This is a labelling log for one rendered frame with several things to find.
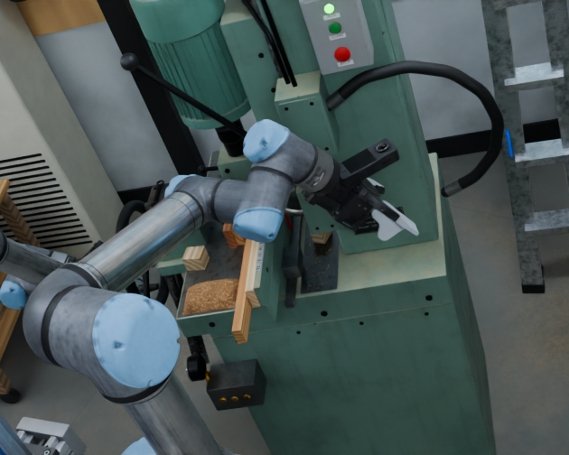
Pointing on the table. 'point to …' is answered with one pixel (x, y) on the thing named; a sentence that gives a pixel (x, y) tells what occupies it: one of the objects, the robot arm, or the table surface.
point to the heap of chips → (210, 296)
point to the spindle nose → (234, 145)
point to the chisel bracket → (233, 166)
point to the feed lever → (177, 91)
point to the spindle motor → (193, 57)
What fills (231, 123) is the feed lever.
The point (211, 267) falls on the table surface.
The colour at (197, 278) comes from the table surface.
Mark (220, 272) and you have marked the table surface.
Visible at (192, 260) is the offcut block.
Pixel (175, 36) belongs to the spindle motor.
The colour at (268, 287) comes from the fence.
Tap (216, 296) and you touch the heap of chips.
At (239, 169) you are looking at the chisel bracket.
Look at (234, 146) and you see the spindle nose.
